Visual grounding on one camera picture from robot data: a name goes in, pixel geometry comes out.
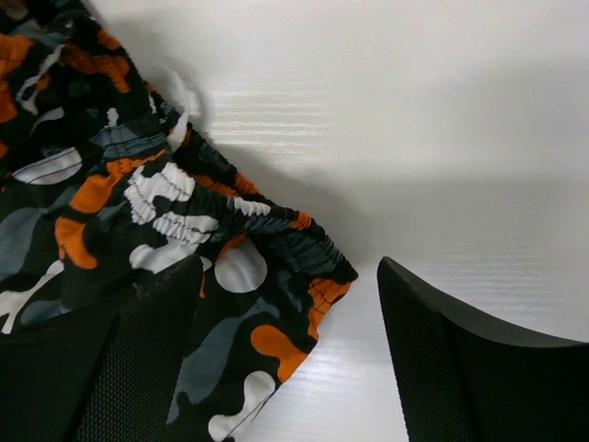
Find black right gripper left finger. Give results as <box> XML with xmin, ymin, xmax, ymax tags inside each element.
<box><xmin>1</xmin><ymin>256</ymin><xmax>202</xmax><ymax>441</ymax></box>

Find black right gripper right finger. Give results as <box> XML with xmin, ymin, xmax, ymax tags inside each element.
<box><xmin>377</xmin><ymin>257</ymin><xmax>588</xmax><ymax>441</ymax></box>

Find orange camouflage shorts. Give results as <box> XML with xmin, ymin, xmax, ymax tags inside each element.
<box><xmin>1</xmin><ymin>1</ymin><xmax>357</xmax><ymax>441</ymax></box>

